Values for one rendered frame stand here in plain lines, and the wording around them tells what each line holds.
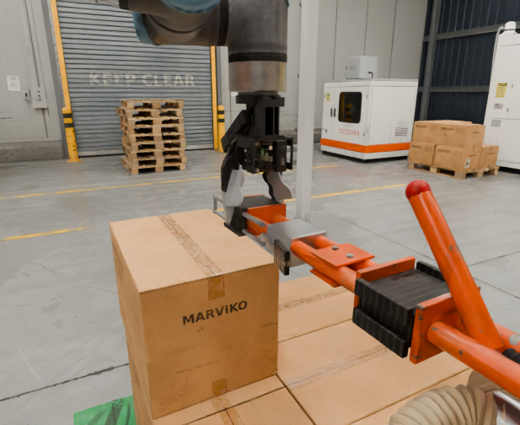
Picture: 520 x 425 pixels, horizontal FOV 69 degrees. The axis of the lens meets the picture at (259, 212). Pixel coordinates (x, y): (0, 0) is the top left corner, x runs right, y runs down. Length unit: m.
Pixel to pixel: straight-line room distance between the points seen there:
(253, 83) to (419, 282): 0.35
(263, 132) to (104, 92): 9.20
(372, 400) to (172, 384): 0.59
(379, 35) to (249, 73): 12.79
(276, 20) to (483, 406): 0.51
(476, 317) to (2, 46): 9.75
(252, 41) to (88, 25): 9.26
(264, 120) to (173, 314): 0.64
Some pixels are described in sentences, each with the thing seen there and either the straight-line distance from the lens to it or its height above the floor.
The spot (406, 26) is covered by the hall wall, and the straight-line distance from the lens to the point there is 14.12.
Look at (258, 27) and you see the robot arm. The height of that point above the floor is 1.50.
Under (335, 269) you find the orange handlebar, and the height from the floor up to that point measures 1.21.
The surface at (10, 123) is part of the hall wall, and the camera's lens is 9.86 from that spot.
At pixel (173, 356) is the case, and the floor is 0.73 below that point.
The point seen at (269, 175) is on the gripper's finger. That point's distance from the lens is 0.66.
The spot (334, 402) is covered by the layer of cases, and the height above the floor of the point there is 0.54.
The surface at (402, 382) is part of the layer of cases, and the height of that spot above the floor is 0.54.
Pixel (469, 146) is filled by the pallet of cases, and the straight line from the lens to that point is 7.48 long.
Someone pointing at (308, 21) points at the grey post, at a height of 2.03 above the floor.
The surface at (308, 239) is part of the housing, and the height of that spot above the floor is 1.21.
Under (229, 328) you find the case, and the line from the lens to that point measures 1.14.
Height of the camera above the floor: 1.41
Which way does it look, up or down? 17 degrees down
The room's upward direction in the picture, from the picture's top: straight up
